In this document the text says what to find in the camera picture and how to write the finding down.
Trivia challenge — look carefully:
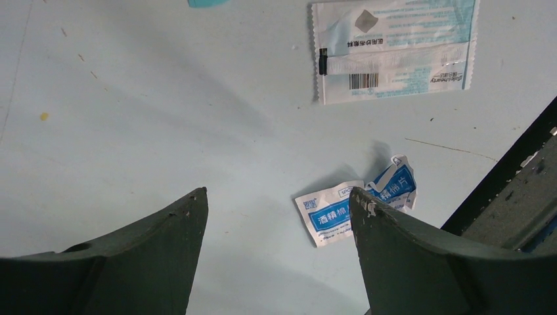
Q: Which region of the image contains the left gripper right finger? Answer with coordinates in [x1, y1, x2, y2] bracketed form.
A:
[349, 188, 556, 314]

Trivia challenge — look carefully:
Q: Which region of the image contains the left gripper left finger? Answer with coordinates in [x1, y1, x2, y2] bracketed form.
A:
[1, 187, 208, 314]

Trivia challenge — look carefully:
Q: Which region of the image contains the blue white sachet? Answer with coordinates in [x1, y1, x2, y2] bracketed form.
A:
[294, 154, 417, 247]

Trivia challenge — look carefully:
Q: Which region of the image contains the teal wrapper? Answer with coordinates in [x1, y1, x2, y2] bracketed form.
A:
[187, 0, 228, 9]

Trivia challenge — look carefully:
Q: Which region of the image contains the long white teal packet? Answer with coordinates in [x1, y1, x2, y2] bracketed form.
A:
[309, 0, 480, 105]

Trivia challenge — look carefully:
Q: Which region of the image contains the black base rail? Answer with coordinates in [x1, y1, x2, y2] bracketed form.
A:
[442, 100, 556, 255]

